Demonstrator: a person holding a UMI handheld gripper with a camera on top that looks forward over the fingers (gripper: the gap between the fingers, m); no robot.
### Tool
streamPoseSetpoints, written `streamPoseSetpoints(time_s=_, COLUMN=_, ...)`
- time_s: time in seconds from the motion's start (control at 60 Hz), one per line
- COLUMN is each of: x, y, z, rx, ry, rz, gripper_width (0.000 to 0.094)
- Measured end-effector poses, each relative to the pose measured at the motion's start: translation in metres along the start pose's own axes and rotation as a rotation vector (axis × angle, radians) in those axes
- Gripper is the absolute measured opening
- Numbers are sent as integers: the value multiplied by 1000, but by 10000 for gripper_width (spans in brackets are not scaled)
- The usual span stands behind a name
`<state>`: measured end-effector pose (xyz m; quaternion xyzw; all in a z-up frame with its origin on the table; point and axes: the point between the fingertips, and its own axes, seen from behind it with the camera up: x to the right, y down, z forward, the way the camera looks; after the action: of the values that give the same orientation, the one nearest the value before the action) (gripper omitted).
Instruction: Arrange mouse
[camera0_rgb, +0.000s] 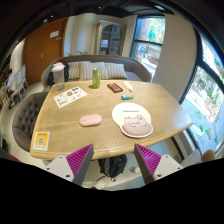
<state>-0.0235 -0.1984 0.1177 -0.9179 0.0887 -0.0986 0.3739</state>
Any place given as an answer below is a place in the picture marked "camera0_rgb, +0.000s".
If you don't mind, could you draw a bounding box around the grey tufted chair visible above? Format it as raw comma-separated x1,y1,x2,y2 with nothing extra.
12,92,47,152

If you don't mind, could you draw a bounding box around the striped cushion left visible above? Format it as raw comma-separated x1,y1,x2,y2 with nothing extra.
68,61,89,80

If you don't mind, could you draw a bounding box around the clear plastic shaker bottle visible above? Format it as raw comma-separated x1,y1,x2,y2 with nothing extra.
52,63,65,91

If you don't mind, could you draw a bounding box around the black backpack on floor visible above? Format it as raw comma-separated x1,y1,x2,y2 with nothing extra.
98,154,127,178

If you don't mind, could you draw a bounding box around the orange wooden door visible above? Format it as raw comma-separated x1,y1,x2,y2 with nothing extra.
23,18,67,85

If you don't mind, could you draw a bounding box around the striped cushion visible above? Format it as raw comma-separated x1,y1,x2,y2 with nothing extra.
80,61,109,81
68,61,89,80
105,63,127,79

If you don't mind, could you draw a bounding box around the white pink cat mouse pad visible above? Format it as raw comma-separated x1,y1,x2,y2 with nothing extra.
112,102,153,138

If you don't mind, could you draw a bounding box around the yellow QR code sticker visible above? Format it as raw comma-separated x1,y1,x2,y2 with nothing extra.
33,132,50,151

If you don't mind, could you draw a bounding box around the striped cushion right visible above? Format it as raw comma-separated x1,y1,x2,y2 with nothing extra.
105,63,127,79

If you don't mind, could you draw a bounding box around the striped cushion middle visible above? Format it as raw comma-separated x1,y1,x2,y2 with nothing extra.
80,61,109,81

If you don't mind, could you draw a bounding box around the black red phone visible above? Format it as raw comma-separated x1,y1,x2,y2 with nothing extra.
107,83,123,93

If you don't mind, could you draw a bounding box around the wooden oval table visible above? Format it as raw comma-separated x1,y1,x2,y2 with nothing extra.
30,80,192,160

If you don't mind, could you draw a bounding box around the teal small tube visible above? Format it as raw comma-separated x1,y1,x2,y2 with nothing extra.
121,95,134,100

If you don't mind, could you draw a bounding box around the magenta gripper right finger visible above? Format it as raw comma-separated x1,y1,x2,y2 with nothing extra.
133,143,184,185

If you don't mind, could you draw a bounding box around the pink computer mouse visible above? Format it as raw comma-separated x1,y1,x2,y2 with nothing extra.
79,114,102,127

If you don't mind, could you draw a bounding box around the cream white small object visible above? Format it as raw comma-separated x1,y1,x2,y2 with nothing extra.
123,81,133,92

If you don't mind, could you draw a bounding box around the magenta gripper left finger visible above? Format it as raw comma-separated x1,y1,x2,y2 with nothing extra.
43,143,95,187

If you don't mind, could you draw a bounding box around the grey sofa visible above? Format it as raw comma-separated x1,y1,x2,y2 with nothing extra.
40,54,153,89

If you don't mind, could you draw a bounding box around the arched mirror cabinet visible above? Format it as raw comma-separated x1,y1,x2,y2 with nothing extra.
94,20,126,56

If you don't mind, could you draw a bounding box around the green drink can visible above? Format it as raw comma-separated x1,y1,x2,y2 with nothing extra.
93,68,101,88

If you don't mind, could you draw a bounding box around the white sticker sheet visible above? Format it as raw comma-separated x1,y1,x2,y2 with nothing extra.
54,87,87,108

